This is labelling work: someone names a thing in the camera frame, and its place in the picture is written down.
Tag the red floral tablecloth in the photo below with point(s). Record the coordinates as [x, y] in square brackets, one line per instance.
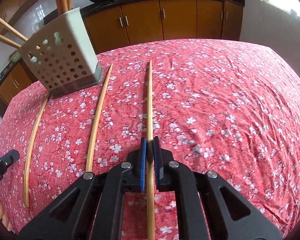
[215, 105]

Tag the beige perforated utensil holder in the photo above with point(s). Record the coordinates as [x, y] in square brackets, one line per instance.
[72, 50]

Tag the brown wooden base cabinets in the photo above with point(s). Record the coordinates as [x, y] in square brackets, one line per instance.
[177, 20]

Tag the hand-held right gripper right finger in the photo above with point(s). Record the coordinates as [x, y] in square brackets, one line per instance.
[157, 175]

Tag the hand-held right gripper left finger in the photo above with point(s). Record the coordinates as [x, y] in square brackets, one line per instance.
[143, 167]

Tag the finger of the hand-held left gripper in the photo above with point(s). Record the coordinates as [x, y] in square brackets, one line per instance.
[8, 158]

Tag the person's left hand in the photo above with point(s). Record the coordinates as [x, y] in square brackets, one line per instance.
[1, 211]

